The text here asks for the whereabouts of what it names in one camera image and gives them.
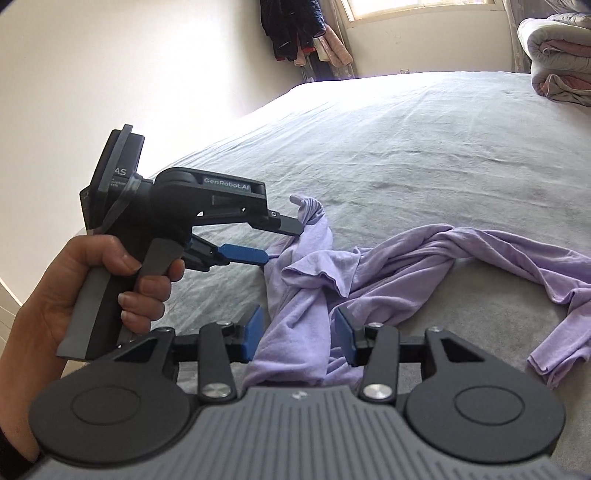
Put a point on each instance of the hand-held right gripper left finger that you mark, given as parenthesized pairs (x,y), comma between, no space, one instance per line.
(253,334)

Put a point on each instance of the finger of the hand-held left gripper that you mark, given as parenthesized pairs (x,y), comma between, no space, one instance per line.
(286,224)
(244,256)

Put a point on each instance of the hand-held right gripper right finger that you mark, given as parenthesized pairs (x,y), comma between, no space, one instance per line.
(346,337)

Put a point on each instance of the purple shirt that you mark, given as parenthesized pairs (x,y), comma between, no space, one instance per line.
(369,277)

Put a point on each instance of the person's left forearm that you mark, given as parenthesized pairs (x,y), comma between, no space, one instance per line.
(23,401)

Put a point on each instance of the hanging pink clothes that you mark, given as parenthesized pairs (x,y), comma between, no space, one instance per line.
(334,44)

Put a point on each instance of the person's left hand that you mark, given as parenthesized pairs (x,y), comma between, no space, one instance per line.
(41,314)

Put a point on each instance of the hanging dark jacket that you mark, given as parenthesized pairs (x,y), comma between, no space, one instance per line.
(286,27)

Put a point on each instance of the window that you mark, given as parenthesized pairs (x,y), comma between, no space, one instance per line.
(415,8)

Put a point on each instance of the folded grey pink quilt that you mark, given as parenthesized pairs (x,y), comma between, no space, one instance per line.
(558,55)

